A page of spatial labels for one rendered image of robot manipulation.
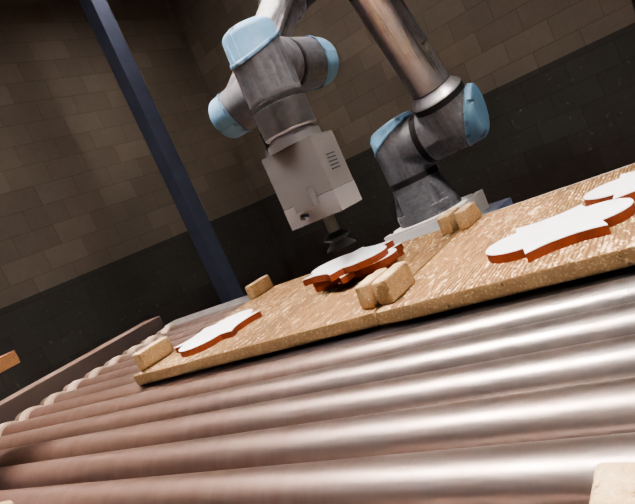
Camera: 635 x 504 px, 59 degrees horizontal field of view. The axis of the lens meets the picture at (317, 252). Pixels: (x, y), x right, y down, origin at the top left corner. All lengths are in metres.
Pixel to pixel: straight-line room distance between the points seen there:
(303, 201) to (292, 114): 0.11
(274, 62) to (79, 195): 5.44
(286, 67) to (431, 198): 0.60
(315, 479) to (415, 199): 0.97
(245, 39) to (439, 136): 0.58
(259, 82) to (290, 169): 0.12
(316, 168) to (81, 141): 5.71
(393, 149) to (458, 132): 0.15
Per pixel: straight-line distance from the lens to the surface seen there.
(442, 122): 1.20
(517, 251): 0.54
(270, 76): 0.74
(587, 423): 0.32
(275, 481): 0.37
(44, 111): 6.35
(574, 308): 0.45
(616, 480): 0.19
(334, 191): 0.71
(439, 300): 0.52
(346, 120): 6.41
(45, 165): 6.10
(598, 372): 0.36
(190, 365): 0.75
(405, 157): 1.26
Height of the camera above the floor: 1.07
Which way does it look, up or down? 6 degrees down
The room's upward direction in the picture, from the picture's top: 24 degrees counter-clockwise
